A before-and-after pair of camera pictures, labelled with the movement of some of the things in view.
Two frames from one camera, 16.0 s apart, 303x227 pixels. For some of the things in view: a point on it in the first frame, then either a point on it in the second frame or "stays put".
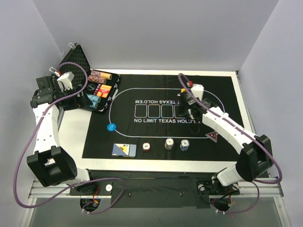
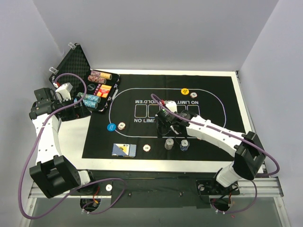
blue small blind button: (111, 127) stays put
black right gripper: (188, 105) -> (162, 121)
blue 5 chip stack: (184, 144) stays put
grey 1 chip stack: (169, 144) stays put
